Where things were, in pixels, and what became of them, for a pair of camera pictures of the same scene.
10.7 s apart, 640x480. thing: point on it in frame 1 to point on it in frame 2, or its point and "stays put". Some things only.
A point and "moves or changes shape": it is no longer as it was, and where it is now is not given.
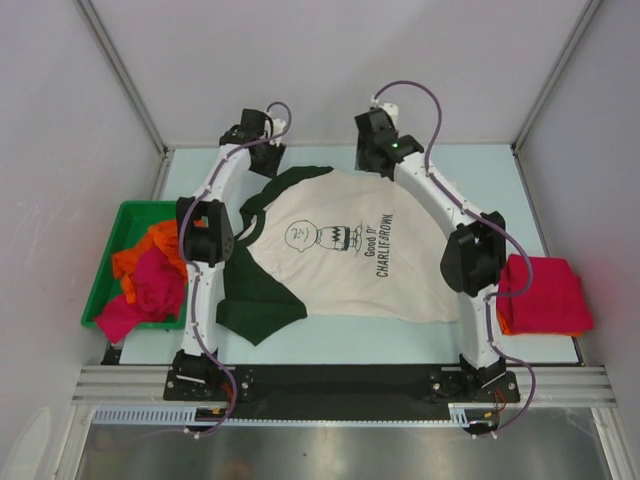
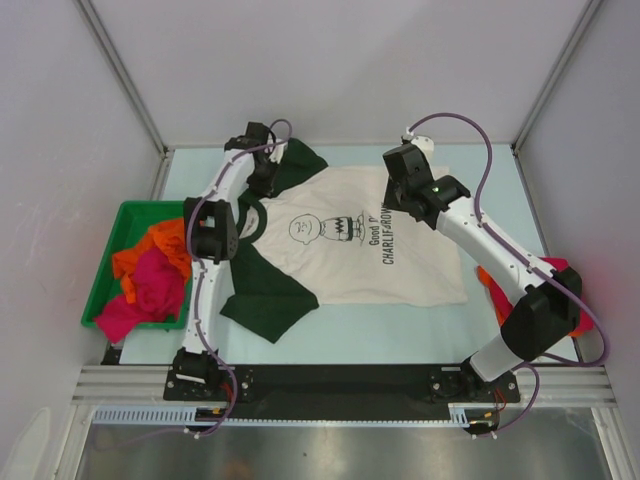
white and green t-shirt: (336, 246) moves or changes shape
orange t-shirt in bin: (164, 236) stays put
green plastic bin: (130, 228) stays put
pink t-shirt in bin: (156, 295) stays put
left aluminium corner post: (131, 91) stays put
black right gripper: (363, 159) to (389, 200)
